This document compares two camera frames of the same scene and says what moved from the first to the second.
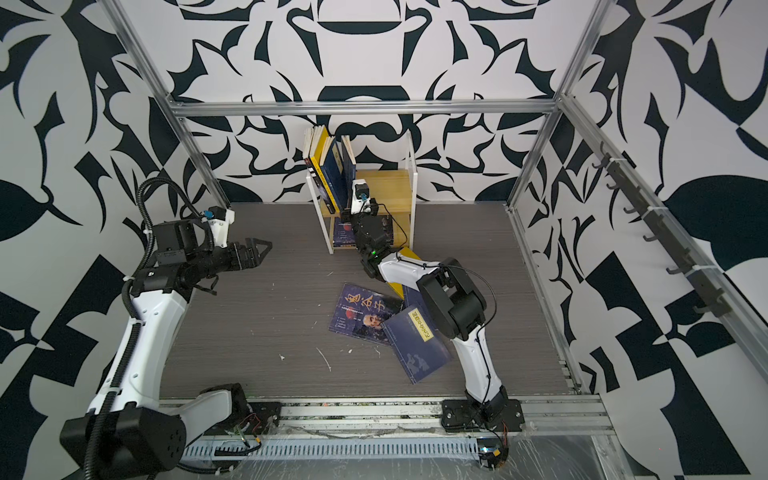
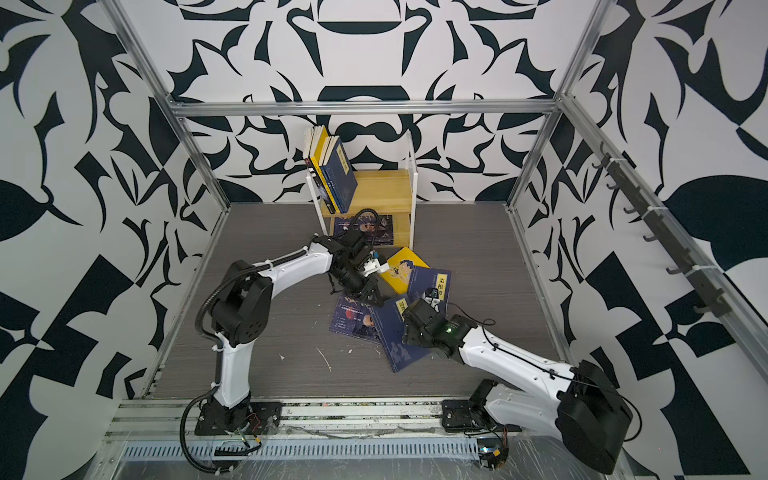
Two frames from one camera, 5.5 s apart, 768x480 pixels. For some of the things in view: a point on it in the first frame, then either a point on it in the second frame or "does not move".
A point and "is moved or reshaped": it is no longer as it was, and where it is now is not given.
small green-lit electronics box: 492,452 does not move
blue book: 348,171 to 325,174
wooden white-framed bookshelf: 392,192 does not move
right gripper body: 362,226 to 412,336
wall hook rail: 714,299 does not move
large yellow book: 318,139 does not move
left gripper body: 214,259 to 357,283
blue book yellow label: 422,349 is moved or reshaped
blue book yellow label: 333,170 does not move
